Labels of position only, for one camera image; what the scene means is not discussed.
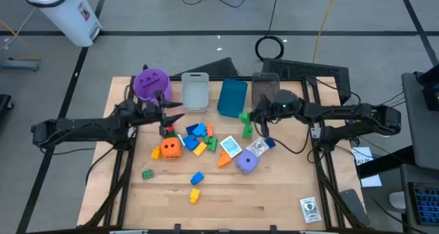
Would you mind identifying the backlit keyboard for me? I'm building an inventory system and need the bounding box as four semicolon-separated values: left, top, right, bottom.
407;181;439;226

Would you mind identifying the large blue toy brick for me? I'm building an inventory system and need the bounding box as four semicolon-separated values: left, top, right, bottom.
182;134;200;152

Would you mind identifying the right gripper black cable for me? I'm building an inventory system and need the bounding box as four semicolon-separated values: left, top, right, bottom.
270;122;313;156

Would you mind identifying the black caster base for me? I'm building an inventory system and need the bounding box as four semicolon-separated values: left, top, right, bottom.
0;93;15;120

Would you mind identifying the black aluminium table frame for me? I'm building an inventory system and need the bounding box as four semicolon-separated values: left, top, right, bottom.
82;75;373;234

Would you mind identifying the orange foam die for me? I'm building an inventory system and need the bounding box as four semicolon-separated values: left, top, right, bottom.
160;137;183;159

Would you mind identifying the teal plastic bin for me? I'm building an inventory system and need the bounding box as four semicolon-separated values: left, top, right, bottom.
216;78;248;119

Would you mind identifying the white plastic bin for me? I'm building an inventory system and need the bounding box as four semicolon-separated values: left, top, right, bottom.
180;72;210;113

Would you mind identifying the yellow hanging cable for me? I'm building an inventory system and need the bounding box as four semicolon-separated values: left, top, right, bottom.
311;0;340;64

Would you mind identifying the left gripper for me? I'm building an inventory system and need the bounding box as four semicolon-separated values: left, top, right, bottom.
139;91;186;139

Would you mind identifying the black perforated panel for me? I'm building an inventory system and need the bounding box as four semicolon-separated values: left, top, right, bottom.
261;58;353;104

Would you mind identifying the purple foam die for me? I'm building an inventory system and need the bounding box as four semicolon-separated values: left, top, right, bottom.
235;149;260;175

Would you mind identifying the blue patterned card box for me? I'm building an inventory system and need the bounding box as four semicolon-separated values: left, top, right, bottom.
219;134;244;159

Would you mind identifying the grey desk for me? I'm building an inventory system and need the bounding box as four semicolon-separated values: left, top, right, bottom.
387;163;439;234
401;71;439;170

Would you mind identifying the black-and-white card box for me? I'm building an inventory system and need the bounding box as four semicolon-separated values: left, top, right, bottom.
299;196;323;224
245;136;272;158

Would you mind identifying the dark grey phone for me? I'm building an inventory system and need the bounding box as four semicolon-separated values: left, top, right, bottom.
338;188;372;227

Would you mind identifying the blue arched toy brick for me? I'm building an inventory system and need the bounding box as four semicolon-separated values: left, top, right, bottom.
190;171;205;186

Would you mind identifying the white pedal trash can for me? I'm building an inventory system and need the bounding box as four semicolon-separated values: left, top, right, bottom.
23;0;103;48

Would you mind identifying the white paper sheet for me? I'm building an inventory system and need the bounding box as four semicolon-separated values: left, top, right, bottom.
351;146;375;167
359;174;383;188

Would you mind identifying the orange plastic bin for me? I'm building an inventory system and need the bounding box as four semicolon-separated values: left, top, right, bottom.
217;150;233;169

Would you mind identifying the black flat panel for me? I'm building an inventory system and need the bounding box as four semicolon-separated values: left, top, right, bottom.
173;57;241;78

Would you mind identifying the white computer mouse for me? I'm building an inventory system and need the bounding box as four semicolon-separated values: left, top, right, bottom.
388;191;407;210

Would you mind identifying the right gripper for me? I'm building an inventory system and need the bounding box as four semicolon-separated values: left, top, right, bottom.
249;93;287;139

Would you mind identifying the grey stand base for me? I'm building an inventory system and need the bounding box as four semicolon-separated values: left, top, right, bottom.
0;57;42;72

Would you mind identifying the black desk device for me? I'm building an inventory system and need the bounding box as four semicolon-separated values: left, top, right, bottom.
413;64;439;112

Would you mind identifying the black coiled cable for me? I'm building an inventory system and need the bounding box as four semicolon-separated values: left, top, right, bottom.
254;0;285;62

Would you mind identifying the yellow flat studded brick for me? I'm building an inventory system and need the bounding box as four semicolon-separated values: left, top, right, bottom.
192;141;209;157

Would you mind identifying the purple pumpkin-face bucket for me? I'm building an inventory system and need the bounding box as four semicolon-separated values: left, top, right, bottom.
132;65;174;107

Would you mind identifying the clear grey plastic bin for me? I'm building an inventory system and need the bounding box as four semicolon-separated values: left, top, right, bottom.
251;72;281;106

